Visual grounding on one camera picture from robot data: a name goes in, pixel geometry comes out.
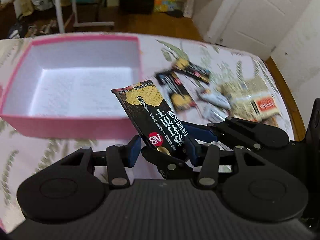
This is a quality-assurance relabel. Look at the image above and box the colourful gift bag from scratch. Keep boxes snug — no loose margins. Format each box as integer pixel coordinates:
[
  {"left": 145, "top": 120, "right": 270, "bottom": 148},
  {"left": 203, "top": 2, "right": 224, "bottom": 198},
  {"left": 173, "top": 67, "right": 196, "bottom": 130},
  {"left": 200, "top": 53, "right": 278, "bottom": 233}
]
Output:
[{"left": 153, "top": 0, "right": 177, "bottom": 12}]

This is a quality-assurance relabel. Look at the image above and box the small silver snack packet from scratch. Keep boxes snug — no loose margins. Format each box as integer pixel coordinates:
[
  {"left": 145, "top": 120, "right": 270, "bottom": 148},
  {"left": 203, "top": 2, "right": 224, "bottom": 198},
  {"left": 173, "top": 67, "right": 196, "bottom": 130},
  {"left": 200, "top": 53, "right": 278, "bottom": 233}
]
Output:
[{"left": 197, "top": 89, "right": 231, "bottom": 110}]

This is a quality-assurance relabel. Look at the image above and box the floral bed sheet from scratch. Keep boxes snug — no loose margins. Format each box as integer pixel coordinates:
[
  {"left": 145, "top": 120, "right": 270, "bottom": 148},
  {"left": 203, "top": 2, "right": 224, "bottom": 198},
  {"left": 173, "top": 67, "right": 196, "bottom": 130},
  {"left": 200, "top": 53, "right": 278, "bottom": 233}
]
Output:
[{"left": 1, "top": 34, "right": 293, "bottom": 232}]

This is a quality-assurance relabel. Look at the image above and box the white metal rack stand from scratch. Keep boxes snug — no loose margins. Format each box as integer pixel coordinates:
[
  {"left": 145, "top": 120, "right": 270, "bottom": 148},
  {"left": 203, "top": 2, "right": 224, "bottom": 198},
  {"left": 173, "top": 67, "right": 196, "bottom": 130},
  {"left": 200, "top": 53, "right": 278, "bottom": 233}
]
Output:
[{"left": 54, "top": 0, "right": 115, "bottom": 34}]

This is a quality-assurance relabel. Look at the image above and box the pink storage box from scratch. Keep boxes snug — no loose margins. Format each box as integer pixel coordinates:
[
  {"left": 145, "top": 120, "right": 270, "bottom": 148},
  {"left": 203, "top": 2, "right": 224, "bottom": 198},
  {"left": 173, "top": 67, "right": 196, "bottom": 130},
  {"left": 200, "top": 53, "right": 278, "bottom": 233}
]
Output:
[{"left": 1, "top": 33, "right": 142, "bottom": 139}]

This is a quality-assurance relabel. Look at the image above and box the white plastic bag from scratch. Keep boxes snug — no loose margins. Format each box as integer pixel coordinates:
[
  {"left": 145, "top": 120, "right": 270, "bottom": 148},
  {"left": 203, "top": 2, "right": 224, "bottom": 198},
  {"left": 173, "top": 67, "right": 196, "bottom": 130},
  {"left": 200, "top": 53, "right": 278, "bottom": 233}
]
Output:
[{"left": 183, "top": 0, "right": 194, "bottom": 18}]

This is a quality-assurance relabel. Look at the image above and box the beige large snack bag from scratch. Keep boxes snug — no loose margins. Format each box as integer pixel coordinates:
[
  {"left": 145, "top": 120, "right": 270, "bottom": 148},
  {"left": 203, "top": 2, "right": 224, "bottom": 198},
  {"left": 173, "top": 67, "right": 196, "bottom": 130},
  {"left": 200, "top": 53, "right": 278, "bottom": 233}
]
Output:
[{"left": 220, "top": 77, "right": 280, "bottom": 122}]

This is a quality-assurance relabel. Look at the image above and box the black soda cracker packet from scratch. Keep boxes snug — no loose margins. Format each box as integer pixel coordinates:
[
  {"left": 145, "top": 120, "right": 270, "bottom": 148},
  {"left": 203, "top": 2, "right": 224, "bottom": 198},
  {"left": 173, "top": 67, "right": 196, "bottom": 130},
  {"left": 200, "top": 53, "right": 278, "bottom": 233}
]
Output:
[{"left": 111, "top": 80, "right": 189, "bottom": 161}]

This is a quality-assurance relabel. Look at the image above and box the white door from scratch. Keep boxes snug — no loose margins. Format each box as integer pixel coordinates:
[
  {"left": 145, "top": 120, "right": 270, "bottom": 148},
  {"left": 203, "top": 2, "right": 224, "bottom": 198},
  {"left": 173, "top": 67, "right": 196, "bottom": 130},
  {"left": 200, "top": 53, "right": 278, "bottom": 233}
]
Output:
[{"left": 204, "top": 0, "right": 311, "bottom": 60}]

